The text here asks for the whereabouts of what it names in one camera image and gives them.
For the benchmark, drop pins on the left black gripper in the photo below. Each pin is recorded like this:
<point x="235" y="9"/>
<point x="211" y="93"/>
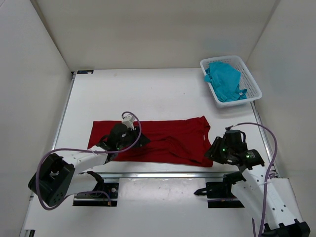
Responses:
<point x="142" y="141"/>

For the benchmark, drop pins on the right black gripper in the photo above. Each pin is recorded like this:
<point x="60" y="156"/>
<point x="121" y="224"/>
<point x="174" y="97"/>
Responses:
<point x="213" y="153"/>

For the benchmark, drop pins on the red t shirt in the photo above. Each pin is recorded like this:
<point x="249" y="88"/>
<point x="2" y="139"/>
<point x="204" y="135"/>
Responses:
<point x="173" y="141"/>

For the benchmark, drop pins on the blue t shirt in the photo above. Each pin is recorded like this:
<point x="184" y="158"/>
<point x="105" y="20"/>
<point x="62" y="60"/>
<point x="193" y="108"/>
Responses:
<point x="225" y="82"/>

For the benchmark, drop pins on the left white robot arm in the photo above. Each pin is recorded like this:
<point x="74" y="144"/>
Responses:
<point x="57" y="177"/>

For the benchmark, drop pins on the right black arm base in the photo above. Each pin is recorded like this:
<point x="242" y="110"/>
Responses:
<point x="220" y="194"/>

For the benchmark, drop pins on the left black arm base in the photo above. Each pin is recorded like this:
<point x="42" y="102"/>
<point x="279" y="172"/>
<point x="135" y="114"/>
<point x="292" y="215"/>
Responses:
<point x="102" y="192"/>

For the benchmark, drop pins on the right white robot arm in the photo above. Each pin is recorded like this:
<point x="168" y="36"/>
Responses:
<point x="252" y="186"/>

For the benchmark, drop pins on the white plastic basket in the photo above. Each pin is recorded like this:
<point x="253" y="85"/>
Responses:
<point x="246" y="82"/>

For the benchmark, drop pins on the black table label sticker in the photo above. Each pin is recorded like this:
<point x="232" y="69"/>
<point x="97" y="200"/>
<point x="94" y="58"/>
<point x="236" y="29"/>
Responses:
<point x="82" y="72"/>

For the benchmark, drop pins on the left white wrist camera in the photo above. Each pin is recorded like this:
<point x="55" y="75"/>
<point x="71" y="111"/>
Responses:
<point x="128" y="121"/>

